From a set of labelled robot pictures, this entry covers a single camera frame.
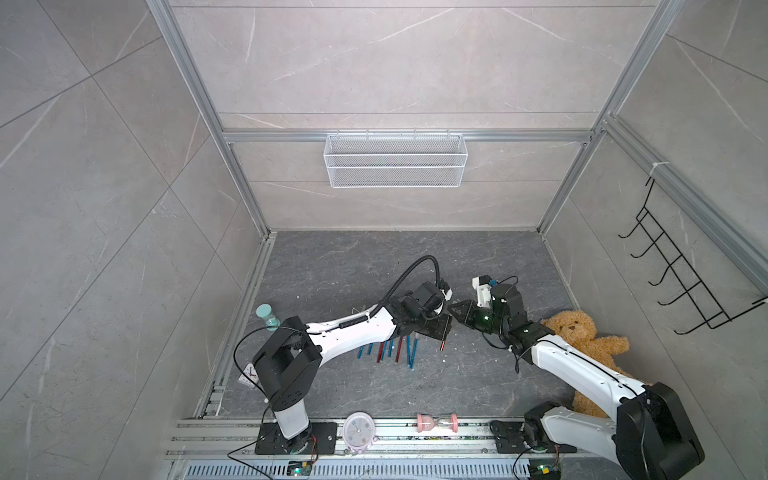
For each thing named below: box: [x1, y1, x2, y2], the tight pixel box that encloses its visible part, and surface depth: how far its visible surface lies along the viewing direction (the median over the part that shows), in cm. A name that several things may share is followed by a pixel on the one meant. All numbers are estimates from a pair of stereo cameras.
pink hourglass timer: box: [416, 413, 459, 433], surface depth 76 cm
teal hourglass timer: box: [256, 303, 281, 331], surface depth 90 cm
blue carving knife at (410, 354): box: [406, 335, 418, 369], surface depth 90 cm
